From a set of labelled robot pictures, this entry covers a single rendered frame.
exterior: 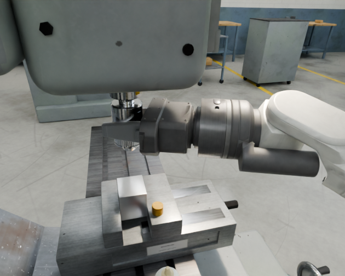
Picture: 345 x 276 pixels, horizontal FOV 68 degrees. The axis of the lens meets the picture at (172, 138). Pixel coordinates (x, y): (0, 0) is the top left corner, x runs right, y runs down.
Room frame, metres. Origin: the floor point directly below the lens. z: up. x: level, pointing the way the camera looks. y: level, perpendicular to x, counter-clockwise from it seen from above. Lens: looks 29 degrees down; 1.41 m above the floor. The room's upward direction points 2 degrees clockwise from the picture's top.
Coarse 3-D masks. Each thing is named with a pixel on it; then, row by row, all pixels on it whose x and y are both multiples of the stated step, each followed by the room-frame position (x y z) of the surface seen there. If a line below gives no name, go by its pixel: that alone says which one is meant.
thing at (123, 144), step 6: (114, 114) 0.34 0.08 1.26; (120, 114) 0.33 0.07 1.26; (126, 114) 0.33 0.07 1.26; (132, 114) 0.33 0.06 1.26; (138, 114) 0.34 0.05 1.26; (114, 120) 0.34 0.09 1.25; (120, 120) 0.33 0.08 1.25; (126, 120) 0.33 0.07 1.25; (132, 120) 0.33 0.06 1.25; (138, 120) 0.34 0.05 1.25; (120, 144) 0.33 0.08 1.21; (126, 144) 0.33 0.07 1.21; (132, 144) 0.33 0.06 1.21; (138, 144) 0.34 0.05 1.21
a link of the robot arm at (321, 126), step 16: (272, 96) 0.33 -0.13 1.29; (288, 96) 0.32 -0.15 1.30; (304, 96) 0.32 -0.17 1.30; (272, 112) 0.30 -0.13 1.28; (288, 112) 0.29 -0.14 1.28; (304, 112) 0.29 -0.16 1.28; (320, 112) 0.29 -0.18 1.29; (336, 112) 0.29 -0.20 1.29; (288, 128) 0.28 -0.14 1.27; (304, 128) 0.27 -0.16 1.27; (320, 128) 0.27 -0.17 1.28; (336, 128) 0.27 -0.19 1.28; (320, 144) 0.26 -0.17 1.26; (336, 144) 0.25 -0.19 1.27; (336, 160) 0.25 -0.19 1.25; (336, 176) 0.25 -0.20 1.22; (336, 192) 0.25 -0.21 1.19
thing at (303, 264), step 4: (300, 264) 0.53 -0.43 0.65; (304, 264) 0.52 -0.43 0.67; (308, 264) 0.51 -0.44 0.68; (312, 264) 0.50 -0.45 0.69; (300, 268) 0.52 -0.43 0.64; (304, 268) 0.52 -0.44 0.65; (308, 268) 0.50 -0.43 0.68; (312, 268) 0.49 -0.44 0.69; (316, 268) 0.49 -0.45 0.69; (320, 268) 0.49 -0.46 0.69; (324, 268) 0.49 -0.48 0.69; (328, 268) 0.49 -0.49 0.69; (300, 272) 0.52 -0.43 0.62; (304, 272) 0.51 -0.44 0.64; (308, 272) 0.50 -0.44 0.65; (312, 272) 0.48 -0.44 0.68; (316, 272) 0.48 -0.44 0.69; (320, 272) 0.48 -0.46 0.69; (324, 272) 0.48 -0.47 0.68; (328, 272) 0.48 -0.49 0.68
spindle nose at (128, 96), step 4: (128, 92) 0.33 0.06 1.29; (132, 92) 0.33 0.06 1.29; (140, 92) 0.35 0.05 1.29; (112, 96) 0.34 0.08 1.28; (116, 96) 0.33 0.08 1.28; (120, 96) 0.33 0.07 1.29; (124, 96) 0.33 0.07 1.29; (128, 96) 0.33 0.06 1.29; (132, 96) 0.33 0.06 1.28; (136, 96) 0.34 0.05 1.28; (140, 96) 0.35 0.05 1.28
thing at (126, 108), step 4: (116, 100) 0.36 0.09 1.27; (136, 100) 0.36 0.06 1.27; (140, 100) 0.36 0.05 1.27; (112, 104) 0.34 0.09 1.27; (116, 104) 0.34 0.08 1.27; (120, 104) 0.34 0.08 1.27; (132, 104) 0.35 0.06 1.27; (136, 104) 0.35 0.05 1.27; (140, 104) 0.35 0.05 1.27; (112, 108) 0.34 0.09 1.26; (116, 108) 0.33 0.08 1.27; (120, 108) 0.33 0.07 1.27; (124, 108) 0.33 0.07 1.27; (128, 108) 0.33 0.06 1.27; (132, 108) 0.33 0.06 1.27; (136, 108) 0.34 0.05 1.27; (140, 108) 0.34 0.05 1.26; (116, 112) 0.33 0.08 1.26; (120, 112) 0.33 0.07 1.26; (124, 112) 0.33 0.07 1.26; (128, 112) 0.33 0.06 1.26; (132, 112) 0.33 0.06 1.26; (136, 112) 0.34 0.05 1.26
